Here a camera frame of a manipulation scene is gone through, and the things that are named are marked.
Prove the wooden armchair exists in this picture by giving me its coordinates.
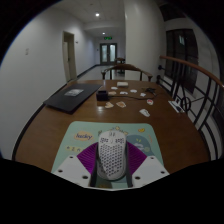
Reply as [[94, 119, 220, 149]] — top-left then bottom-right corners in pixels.
[[100, 63, 154, 83]]

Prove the white notepad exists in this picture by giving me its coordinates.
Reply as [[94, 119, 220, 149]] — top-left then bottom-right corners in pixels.
[[168, 99, 186, 114]]

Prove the small black box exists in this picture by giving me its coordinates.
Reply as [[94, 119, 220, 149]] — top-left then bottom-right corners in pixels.
[[95, 89, 109, 103]]

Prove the dark window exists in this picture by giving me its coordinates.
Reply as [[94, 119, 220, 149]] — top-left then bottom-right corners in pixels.
[[165, 29, 199, 93]]

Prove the open side doorway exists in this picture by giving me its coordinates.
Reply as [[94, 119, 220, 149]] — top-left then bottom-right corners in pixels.
[[62, 31, 78, 83]]

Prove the black closed laptop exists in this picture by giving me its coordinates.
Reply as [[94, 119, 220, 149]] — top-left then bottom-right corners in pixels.
[[43, 82, 103, 115]]

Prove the black railing with wooden handrail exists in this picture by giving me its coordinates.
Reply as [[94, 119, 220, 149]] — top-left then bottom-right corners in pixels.
[[156, 54, 224, 148]]

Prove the white perforated computer mouse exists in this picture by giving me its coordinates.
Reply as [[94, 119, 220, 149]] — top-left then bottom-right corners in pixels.
[[96, 129, 128, 182]]

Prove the glass double door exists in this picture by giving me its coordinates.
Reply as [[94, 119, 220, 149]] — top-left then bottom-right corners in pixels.
[[99, 42, 118, 66]]

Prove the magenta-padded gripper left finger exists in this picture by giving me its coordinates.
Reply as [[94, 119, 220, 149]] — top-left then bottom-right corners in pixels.
[[51, 142, 100, 188]]

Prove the mint green printed mouse pad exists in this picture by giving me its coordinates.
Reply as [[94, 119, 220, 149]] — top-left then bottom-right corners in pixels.
[[50, 120, 167, 191]]

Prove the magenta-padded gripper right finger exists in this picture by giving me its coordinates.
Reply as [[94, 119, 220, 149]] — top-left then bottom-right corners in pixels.
[[124, 141, 170, 189]]

